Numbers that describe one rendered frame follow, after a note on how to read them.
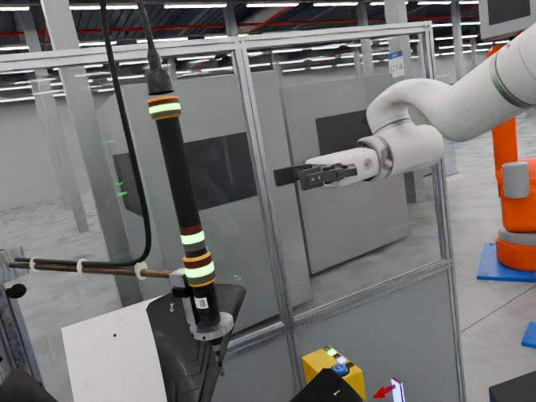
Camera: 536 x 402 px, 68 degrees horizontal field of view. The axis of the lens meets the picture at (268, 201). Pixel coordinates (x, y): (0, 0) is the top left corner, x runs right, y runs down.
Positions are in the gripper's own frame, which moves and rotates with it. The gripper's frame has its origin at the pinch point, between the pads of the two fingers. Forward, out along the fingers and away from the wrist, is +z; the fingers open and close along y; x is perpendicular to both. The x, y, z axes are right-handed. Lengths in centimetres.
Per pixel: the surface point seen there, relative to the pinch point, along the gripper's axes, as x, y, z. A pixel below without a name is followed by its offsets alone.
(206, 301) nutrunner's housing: -15.1, -1.8, 18.9
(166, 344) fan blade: -29.6, 18.0, 24.8
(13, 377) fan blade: -23, 12, 49
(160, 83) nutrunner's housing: 17.8, -1.8, 18.7
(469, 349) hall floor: -166, 122, -177
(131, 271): -11.2, 12.3, 28.0
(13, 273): -14, 47, 52
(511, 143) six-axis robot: -48, 191, -333
